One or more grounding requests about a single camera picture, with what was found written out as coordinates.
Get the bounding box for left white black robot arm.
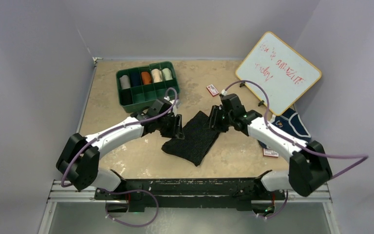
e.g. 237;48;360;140
56;98;184;199

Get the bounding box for black striped underwear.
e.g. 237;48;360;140
161;111;220;167

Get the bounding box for grey rolled underwear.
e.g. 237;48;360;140
119;75;131;90

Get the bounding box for navy rolled underwear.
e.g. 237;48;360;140
130;71;142;87

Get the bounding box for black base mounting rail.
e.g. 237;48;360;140
94;177;285;212

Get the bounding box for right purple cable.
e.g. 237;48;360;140
222;79;369;220

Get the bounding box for green divided storage tray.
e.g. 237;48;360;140
115;61;180;113

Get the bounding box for aluminium frame rail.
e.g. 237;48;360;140
39;177;338;234

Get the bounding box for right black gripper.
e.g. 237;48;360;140
204;105;234;133

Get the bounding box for small red white box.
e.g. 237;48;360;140
206;84;220;97

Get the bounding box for beige rolled underwear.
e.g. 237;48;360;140
151;69;163;83

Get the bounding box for orange rolled underwear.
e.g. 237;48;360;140
141;71;152;85

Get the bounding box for navy white underwear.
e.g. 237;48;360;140
268;108;312;142

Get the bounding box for pale green rolled underwear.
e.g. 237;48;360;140
161;68;173;81

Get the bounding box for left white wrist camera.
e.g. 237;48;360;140
164;96;180;109

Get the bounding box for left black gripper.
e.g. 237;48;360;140
156;113;183;139

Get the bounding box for whiteboard with red writing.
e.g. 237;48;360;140
235;32;322;116

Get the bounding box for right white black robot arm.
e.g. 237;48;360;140
208;94;333;198

